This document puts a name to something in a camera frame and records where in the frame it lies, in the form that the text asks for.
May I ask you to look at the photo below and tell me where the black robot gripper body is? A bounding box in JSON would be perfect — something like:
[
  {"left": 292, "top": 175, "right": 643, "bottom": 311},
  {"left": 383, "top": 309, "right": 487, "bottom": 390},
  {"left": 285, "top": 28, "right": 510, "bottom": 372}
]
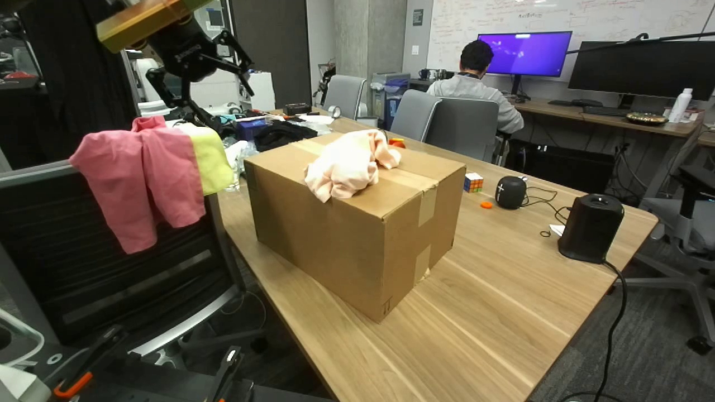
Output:
[{"left": 153, "top": 19, "right": 217, "bottom": 84}]

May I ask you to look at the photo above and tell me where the pink cloth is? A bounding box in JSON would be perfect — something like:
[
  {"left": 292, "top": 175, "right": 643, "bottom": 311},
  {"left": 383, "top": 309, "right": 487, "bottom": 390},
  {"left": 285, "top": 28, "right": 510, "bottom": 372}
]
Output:
[{"left": 69, "top": 118, "right": 206, "bottom": 255}]

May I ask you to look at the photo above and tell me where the yellow cloth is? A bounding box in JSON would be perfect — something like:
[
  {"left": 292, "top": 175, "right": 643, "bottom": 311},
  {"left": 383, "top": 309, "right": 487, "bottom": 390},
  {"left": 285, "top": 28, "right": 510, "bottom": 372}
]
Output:
[{"left": 178, "top": 124, "right": 234, "bottom": 195}]

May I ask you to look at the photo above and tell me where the peach cloth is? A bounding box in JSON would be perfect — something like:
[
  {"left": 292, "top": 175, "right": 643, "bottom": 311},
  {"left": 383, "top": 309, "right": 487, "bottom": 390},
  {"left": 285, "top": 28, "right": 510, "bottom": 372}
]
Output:
[{"left": 304, "top": 131, "right": 402, "bottom": 204}]

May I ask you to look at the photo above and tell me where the robot arm with yellow tape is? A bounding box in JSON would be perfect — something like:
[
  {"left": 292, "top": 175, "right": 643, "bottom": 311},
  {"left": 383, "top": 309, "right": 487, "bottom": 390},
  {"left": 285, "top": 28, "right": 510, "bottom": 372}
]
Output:
[{"left": 97, "top": 0, "right": 253, "bottom": 133}]

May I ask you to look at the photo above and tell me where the grey office chair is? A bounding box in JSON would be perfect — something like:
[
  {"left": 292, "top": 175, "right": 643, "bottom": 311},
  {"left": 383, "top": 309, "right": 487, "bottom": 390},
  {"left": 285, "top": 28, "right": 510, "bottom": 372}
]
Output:
[
  {"left": 392, "top": 89, "right": 498, "bottom": 162},
  {"left": 325, "top": 74, "right": 367, "bottom": 118}
]

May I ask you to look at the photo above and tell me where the black mesh office chair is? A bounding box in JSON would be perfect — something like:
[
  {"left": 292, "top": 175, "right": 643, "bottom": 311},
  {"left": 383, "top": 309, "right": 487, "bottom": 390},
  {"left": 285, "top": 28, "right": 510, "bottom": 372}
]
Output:
[{"left": 0, "top": 162, "right": 239, "bottom": 358}]

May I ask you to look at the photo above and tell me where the large cardboard box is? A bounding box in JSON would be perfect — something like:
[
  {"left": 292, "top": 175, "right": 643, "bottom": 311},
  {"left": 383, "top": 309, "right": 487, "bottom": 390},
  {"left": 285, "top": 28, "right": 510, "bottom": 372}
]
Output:
[{"left": 245, "top": 134, "right": 464, "bottom": 322}]

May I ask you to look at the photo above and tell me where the grey chair at right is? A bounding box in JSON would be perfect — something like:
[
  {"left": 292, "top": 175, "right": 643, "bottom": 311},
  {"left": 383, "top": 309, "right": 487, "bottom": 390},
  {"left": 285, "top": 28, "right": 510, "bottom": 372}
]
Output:
[{"left": 627, "top": 124, "right": 715, "bottom": 355}]

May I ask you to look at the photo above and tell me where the seated person grey sweater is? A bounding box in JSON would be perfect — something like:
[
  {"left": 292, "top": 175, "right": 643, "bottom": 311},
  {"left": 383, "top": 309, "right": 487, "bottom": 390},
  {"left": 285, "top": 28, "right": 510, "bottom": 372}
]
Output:
[{"left": 430, "top": 41, "right": 525, "bottom": 134}]

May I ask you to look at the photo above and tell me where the rubiks cube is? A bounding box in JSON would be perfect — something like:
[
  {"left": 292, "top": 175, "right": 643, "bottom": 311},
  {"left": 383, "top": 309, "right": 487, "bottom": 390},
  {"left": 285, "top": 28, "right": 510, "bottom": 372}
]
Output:
[{"left": 464, "top": 172, "right": 485, "bottom": 193}]

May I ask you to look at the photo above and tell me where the purple screen monitor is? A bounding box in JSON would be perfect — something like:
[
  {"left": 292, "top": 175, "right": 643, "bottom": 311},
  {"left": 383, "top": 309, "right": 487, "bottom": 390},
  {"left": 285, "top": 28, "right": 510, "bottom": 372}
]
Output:
[{"left": 480, "top": 32, "right": 571, "bottom": 76}]

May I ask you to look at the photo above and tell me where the small round black speaker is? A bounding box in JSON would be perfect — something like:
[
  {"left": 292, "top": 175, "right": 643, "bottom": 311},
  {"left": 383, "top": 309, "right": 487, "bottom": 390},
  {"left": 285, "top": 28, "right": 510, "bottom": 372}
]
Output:
[{"left": 493, "top": 176, "right": 528, "bottom": 211}]

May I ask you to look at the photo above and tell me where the wide black monitor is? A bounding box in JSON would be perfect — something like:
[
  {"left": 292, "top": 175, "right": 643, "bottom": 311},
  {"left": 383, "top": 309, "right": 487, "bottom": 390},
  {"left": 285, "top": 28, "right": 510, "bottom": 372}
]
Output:
[{"left": 569, "top": 41, "right": 715, "bottom": 102}]

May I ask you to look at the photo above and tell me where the tall black cylinder speaker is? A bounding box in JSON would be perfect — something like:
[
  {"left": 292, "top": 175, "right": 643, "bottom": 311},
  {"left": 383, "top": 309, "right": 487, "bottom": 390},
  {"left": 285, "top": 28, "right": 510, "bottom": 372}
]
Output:
[{"left": 558, "top": 195, "right": 623, "bottom": 265}]

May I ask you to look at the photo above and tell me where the background wooden desk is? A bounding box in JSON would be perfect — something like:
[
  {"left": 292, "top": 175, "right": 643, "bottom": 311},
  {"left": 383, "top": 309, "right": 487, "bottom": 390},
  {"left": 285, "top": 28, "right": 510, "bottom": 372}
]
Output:
[{"left": 508, "top": 102, "right": 698, "bottom": 205}]

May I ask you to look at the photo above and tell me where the white spray bottle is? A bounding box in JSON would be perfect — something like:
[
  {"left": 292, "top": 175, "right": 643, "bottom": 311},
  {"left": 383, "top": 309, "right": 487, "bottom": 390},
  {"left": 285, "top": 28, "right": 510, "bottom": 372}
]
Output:
[{"left": 668, "top": 87, "right": 692, "bottom": 126}]

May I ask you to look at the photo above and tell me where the black power cable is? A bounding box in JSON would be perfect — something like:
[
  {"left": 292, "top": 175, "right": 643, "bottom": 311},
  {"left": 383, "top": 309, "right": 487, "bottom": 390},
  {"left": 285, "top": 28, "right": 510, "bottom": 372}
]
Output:
[{"left": 558, "top": 261, "right": 631, "bottom": 402}]

